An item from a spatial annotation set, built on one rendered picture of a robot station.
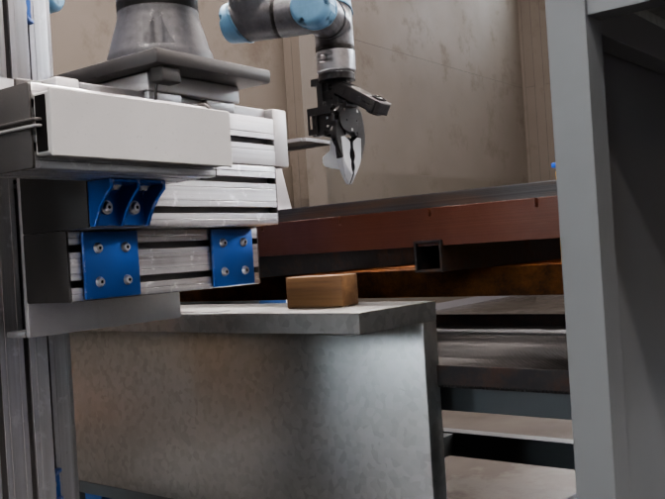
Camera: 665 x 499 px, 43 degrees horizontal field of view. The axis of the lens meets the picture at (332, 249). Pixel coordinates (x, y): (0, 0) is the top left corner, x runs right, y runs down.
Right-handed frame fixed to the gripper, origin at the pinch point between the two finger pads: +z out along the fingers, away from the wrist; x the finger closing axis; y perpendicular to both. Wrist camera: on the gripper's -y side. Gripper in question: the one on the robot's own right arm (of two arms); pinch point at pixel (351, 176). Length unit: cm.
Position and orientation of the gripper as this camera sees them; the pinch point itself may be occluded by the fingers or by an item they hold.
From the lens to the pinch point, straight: 164.2
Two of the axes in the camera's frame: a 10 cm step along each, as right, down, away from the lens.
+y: -7.8, 0.5, 6.3
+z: 0.6, 10.0, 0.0
